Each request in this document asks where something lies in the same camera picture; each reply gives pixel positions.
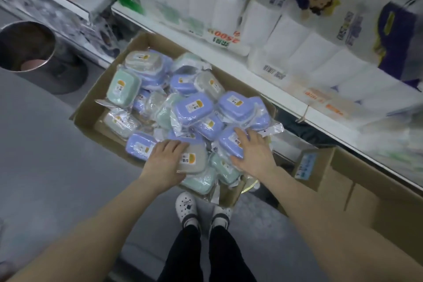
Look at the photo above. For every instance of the row of patterned packets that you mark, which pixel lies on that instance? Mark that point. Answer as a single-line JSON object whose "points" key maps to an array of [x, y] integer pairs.
{"points": [[49, 17]]}

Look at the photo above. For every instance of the round metal bucket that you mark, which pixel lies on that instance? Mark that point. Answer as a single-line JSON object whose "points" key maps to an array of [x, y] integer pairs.
{"points": [[29, 50]]}

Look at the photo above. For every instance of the pile of wrapped pastel containers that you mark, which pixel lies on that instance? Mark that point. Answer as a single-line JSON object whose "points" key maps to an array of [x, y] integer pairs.
{"points": [[185, 106]]}

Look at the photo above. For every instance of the white right clog shoe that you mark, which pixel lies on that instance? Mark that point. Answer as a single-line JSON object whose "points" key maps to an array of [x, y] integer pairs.
{"points": [[221, 215]]}

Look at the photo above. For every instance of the purple plastic case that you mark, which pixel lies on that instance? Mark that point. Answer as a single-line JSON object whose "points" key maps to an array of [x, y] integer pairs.
{"points": [[228, 141]]}

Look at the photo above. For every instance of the purple print paper pack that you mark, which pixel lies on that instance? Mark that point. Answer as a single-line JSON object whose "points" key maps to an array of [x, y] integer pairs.
{"points": [[400, 40]]}

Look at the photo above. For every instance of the white store shelf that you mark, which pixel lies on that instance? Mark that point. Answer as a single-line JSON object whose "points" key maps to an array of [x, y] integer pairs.
{"points": [[238, 68]]}

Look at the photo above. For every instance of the grey plastic case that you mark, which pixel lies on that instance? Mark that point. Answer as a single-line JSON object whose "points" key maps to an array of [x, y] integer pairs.
{"points": [[195, 161]]}

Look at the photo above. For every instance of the toilet paper pack cartoon print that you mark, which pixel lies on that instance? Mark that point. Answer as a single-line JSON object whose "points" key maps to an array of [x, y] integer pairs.
{"points": [[317, 40]]}

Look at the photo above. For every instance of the white clog shoe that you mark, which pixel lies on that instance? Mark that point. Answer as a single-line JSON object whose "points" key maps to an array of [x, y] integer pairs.
{"points": [[186, 207], [221, 215]]}

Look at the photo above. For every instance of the person's left fingers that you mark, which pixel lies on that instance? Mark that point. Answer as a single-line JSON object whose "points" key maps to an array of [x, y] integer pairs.
{"points": [[173, 146]]}

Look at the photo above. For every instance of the black trousers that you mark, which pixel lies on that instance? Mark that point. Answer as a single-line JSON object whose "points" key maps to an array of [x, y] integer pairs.
{"points": [[185, 258]]}

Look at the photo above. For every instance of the closed cardboard box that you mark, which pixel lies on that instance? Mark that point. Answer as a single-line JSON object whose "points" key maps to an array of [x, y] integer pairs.
{"points": [[370, 199]]}

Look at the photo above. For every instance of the white left clog shoe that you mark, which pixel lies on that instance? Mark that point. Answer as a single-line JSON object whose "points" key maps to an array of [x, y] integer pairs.
{"points": [[186, 207]]}

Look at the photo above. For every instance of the person's right thumb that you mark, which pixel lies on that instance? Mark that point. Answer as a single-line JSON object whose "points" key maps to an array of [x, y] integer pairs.
{"points": [[238, 160]]}

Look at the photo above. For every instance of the person's right forearm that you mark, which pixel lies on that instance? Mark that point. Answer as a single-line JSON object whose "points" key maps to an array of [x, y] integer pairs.
{"points": [[330, 225]]}

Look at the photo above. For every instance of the person's left hand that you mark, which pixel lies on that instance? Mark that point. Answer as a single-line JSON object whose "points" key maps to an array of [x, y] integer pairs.
{"points": [[162, 166]]}

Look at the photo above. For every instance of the person's left forearm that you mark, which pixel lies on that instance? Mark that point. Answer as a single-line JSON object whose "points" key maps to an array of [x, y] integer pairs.
{"points": [[92, 235]]}

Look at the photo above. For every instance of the person's right hand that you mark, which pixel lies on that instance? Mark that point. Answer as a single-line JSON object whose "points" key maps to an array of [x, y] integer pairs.
{"points": [[257, 158]]}

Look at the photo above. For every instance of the open cardboard box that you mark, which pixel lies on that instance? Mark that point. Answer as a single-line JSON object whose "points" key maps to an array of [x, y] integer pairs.
{"points": [[99, 93]]}

